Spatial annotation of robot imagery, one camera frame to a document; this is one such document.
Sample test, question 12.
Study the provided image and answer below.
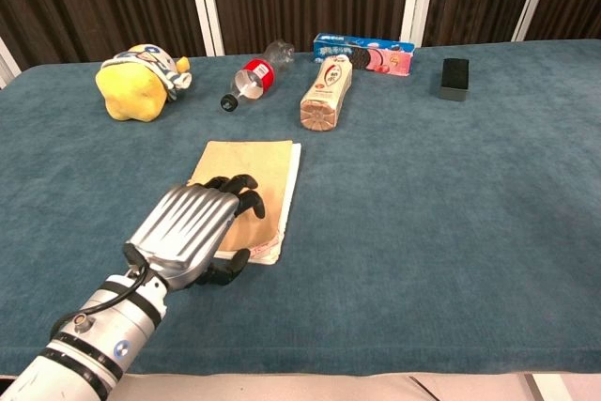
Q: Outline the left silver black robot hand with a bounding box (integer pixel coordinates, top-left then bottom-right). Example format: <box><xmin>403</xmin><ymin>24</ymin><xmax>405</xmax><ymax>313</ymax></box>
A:
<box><xmin>122</xmin><ymin>174</ymin><xmax>267</xmax><ymax>292</ymax></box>

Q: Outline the brown paper notebook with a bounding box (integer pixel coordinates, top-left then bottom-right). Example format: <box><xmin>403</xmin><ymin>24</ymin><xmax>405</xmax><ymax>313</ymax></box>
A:
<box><xmin>186</xmin><ymin>139</ymin><xmax>302</xmax><ymax>266</ymax></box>

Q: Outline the yellow plush toy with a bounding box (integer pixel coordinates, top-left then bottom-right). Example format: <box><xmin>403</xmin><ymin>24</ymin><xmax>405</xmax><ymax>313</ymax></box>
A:
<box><xmin>95</xmin><ymin>43</ymin><xmax>193</xmax><ymax>123</ymax></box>

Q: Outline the clear red label plastic bottle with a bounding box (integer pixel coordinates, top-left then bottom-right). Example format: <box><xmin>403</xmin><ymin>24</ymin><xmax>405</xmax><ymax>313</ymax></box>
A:
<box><xmin>219</xmin><ymin>39</ymin><xmax>296</xmax><ymax>113</ymax></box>

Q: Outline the beige drink bottle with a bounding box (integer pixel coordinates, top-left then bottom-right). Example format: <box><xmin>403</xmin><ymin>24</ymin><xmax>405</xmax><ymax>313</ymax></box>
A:
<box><xmin>300</xmin><ymin>54</ymin><xmax>354</xmax><ymax>132</ymax></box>

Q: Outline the teal table cloth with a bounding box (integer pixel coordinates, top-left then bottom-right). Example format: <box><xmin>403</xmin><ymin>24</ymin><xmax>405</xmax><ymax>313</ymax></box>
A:
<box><xmin>0</xmin><ymin>39</ymin><xmax>601</xmax><ymax>378</ymax></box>

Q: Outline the blue pink cookie box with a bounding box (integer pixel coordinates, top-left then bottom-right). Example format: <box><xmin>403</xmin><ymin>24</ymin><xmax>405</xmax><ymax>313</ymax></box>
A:
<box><xmin>313</xmin><ymin>33</ymin><xmax>417</xmax><ymax>77</ymax></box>

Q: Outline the small black grey box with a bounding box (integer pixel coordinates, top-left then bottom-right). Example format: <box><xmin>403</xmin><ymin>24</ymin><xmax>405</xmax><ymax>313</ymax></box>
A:
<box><xmin>439</xmin><ymin>57</ymin><xmax>470</xmax><ymax>102</ymax></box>

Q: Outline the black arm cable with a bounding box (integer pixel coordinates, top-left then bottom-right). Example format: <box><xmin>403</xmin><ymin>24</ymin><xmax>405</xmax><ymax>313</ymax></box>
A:
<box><xmin>50</xmin><ymin>253</ymin><xmax>151</xmax><ymax>341</ymax></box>

